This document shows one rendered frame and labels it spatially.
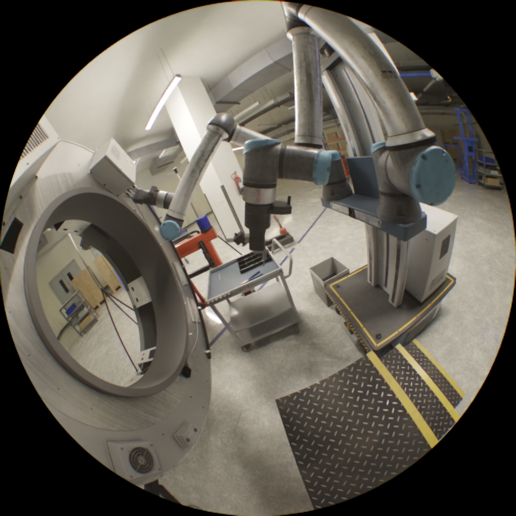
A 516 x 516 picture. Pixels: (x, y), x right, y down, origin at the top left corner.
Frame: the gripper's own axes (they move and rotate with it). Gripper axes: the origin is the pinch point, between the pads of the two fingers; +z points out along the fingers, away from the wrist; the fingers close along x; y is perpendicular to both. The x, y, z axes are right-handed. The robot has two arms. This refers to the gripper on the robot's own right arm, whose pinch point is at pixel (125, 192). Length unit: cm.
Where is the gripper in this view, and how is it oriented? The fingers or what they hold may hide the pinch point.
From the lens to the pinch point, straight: 104.6
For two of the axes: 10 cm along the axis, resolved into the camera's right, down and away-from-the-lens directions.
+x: 1.1, -9.6, 2.5
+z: -9.4, -1.8, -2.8
